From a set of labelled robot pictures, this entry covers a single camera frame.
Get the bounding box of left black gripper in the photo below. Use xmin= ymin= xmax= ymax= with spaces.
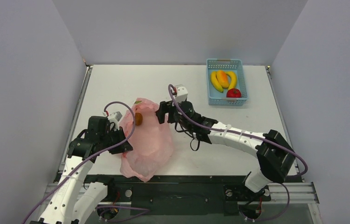
xmin=100 ymin=126 xmax=133 ymax=154

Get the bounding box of brown fake kiwi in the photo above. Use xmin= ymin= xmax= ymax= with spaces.
xmin=135 ymin=112 xmax=143 ymax=126

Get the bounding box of pink plastic bag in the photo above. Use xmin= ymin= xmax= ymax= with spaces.
xmin=120 ymin=98 xmax=175 ymax=182

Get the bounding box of yellow fake banana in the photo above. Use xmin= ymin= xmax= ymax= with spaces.
xmin=225 ymin=71 xmax=237 ymax=90
xmin=210 ymin=71 xmax=223 ymax=92

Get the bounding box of fake orange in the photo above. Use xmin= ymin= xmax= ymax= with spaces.
xmin=217 ymin=70 xmax=229 ymax=89

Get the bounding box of red fake apple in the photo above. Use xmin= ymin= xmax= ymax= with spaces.
xmin=226 ymin=88 xmax=242 ymax=98

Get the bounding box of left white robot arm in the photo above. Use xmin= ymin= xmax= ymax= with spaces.
xmin=35 ymin=112 xmax=132 ymax=224

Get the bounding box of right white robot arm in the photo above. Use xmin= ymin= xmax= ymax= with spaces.
xmin=156 ymin=101 xmax=296 ymax=199

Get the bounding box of light blue plastic basket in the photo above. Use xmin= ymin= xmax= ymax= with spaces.
xmin=206 ymin=58 xmax=248 ymax=106

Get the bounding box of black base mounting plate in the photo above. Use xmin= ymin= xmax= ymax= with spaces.
xmin=81 ymin=175 xmax=271 ymax=216

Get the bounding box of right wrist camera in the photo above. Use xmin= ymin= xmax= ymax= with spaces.
xmin=174 ymin=85 xmax=188 ymax=104

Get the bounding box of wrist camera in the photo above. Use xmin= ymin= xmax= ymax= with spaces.
xmin=174 ymin=85 xmax=188 ymax=104
xmin=107 ymin=112 xmax=123 ymax=126

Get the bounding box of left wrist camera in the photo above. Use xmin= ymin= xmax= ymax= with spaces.
xmin=107 ymin=112 xmax=123 ymax=126

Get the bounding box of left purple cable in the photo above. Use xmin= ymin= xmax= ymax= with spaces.
xmin=21 ymin=101 xmax=136 ymax=224

